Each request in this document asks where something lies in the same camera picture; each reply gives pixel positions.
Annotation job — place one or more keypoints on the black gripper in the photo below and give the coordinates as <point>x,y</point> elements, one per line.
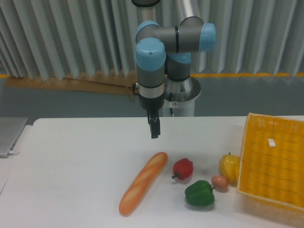
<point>150,104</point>

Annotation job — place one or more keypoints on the green bell pepper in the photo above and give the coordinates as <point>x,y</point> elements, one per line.
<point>200,194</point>

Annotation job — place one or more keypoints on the yellow woven basket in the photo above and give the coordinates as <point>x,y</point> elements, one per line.
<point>273,175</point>

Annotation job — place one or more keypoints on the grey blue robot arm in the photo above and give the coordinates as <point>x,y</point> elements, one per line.
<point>163,60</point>

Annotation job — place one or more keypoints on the red bell pepper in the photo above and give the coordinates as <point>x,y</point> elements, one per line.
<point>182,169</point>

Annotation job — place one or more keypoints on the yellow bell pepper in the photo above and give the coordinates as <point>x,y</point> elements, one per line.
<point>229,166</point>

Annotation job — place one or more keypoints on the white tag in basket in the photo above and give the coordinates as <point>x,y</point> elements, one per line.
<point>271,142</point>

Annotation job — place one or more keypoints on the brown cardboard sheet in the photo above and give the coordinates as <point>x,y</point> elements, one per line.
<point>110,84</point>

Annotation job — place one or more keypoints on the baguette bread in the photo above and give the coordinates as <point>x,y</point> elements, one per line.
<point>140,185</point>

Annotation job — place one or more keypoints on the brown egg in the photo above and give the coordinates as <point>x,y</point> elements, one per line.
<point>220,183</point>

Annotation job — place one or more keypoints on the silver laptop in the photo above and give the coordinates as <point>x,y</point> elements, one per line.
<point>11,129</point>

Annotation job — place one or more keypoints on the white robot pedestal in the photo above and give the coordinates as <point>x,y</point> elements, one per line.
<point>180,97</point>

